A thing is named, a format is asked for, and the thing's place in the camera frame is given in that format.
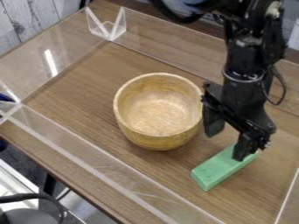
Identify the brown wooden bowl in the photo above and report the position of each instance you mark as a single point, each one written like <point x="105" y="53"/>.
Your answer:
<point x="158" y="110"/>

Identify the black table leg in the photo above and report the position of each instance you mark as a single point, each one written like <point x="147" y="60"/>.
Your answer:
<point x="50" y="184"/>

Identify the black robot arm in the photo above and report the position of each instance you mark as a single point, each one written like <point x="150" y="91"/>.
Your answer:
<point x="253" y="24"/>

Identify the green rectangular block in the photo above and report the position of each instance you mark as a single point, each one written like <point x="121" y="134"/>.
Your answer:
<point x="218" y="168"/>

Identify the clear acrylic enclosure wall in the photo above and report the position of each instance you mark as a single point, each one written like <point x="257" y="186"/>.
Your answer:
<point x="63" y="76"/>

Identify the white object at right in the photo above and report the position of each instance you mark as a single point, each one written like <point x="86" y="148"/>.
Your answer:
<point x="294" y="36"/>

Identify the blue object at edge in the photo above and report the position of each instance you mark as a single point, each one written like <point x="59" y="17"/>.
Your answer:
<point x="6" y="98"/>

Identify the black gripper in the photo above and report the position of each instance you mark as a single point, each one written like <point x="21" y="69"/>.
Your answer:
<point x="237" y="103"/>

